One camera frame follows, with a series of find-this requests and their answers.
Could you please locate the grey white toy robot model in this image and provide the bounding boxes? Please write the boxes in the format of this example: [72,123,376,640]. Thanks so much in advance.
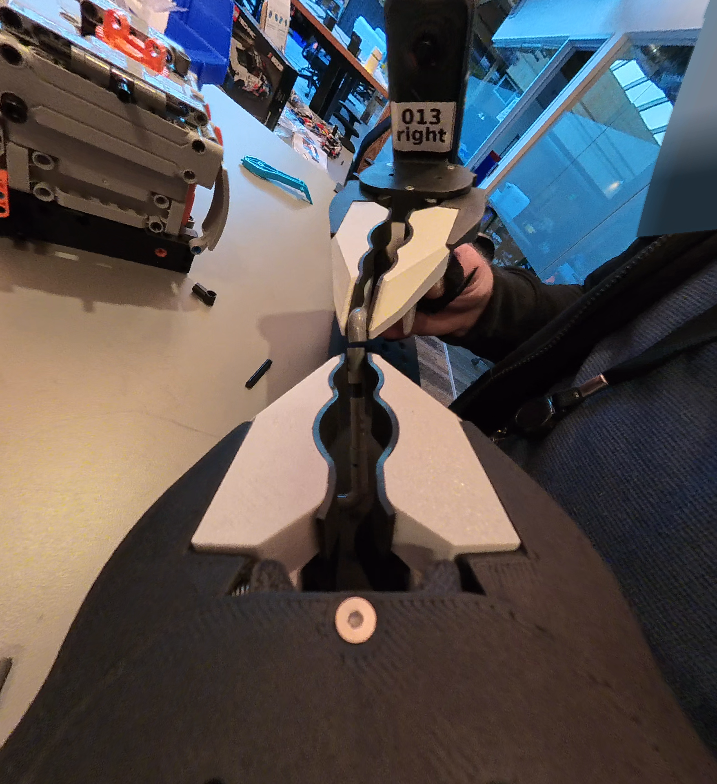
[0,0,231,273]

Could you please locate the person's right hand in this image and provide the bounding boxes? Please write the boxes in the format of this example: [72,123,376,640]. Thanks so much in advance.
[383,239,501,340]

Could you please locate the blue storage bin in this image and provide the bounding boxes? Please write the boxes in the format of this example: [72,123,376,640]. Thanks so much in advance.
[169,0,237,87]

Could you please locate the wooden background desk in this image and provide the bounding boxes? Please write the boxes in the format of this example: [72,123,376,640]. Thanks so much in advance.
[291,0,391,114]

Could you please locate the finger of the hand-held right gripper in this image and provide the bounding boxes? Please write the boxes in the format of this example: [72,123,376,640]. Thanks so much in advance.
[366,204,462,340]
[332,200,398,334]

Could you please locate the dark grey elbow connector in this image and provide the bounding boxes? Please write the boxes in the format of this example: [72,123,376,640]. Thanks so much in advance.
[345,307,373,359]

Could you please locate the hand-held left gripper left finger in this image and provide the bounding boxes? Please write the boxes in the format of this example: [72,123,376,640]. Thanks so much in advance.
[191,356,357,591]

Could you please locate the window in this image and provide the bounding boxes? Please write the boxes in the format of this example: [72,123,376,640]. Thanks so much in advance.
[481,37,702,285]

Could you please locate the dark grey axle pin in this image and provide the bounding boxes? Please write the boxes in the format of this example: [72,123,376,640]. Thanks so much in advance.
[344,358,371,509]

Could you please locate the teal plastic tool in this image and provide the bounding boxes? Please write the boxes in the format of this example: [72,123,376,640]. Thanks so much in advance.
[239,156,314,205]

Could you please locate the person's right forearm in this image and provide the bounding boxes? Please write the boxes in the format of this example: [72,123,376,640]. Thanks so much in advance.
[475,264,606,363]

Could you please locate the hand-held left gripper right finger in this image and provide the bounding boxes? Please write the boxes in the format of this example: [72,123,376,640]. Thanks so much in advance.
[359,356,521,591]

